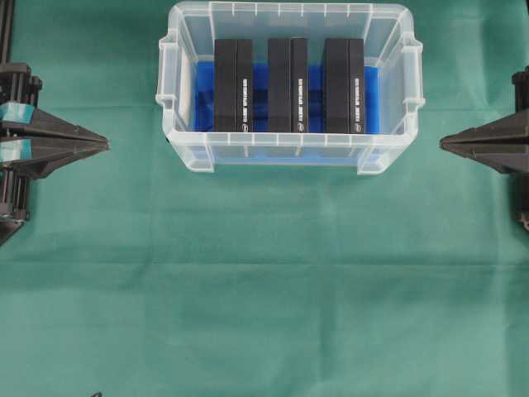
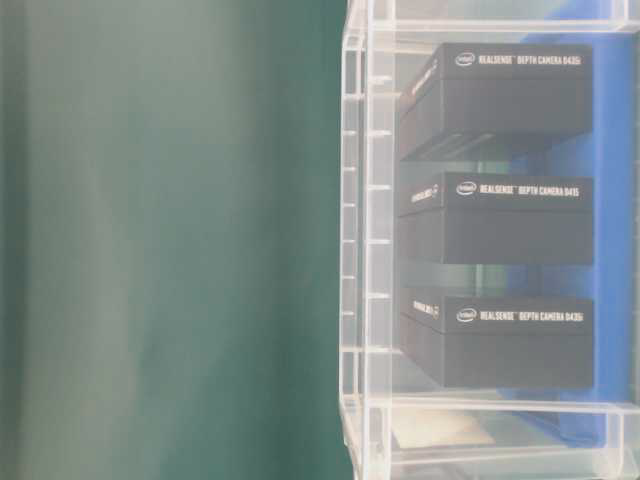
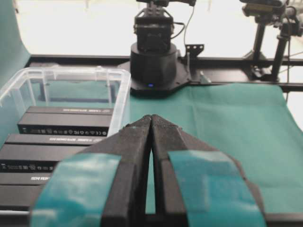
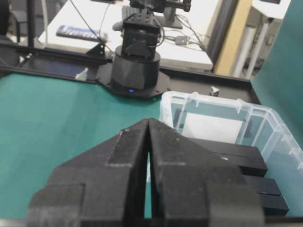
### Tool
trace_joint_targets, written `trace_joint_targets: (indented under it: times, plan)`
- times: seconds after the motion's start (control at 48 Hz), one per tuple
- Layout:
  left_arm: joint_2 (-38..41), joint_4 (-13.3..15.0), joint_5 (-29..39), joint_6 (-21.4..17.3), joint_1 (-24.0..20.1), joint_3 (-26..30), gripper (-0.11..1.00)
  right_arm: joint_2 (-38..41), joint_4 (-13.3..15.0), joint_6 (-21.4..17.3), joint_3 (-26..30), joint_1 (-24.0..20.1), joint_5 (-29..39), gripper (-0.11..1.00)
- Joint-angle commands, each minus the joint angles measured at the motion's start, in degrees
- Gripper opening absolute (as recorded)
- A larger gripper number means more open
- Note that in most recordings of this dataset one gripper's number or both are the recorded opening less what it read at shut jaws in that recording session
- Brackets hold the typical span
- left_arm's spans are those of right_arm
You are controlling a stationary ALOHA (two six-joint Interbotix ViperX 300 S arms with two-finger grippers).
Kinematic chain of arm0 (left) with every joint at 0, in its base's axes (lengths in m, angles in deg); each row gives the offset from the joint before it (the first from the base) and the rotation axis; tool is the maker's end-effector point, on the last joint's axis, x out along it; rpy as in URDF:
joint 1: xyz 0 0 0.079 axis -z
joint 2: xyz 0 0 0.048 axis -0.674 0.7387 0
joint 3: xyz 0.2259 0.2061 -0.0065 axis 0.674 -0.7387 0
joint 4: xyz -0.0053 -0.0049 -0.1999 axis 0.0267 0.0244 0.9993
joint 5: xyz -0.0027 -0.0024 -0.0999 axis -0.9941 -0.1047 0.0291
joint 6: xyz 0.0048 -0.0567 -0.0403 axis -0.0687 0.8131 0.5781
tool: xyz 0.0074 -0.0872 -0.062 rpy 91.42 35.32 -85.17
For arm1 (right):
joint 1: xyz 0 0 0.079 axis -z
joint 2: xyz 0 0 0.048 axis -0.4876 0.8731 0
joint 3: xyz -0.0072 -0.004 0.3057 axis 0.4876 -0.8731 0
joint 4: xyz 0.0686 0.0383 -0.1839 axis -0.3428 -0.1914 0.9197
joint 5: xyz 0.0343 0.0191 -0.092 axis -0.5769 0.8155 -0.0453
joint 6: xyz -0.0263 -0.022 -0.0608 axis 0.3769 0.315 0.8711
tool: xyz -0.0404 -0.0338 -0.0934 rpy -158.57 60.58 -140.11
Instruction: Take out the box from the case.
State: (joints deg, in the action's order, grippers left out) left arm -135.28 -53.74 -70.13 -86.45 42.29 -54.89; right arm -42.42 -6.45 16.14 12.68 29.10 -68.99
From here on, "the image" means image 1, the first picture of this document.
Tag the blue liner sheet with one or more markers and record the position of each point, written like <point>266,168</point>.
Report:
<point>204,116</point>

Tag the green table cloth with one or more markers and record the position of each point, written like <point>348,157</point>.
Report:
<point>137,277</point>

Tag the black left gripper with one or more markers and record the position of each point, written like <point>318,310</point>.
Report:
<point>35,159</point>

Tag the black camera box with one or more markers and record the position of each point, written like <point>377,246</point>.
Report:
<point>288,85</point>
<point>233,88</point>
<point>344,86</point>

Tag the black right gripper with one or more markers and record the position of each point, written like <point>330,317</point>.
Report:
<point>497,152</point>

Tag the clear plastic storage case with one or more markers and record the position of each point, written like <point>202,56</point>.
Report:
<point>390,46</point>

